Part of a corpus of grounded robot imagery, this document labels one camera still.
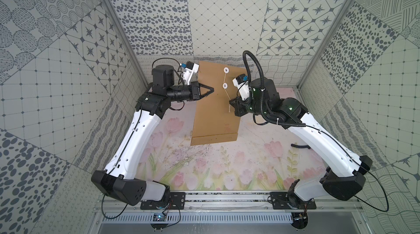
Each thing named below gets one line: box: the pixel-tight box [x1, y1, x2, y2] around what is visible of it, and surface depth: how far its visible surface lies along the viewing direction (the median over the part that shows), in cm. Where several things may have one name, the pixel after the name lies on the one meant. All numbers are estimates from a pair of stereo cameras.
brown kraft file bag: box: [190, 60, 247, 146], surface depth 65 cm
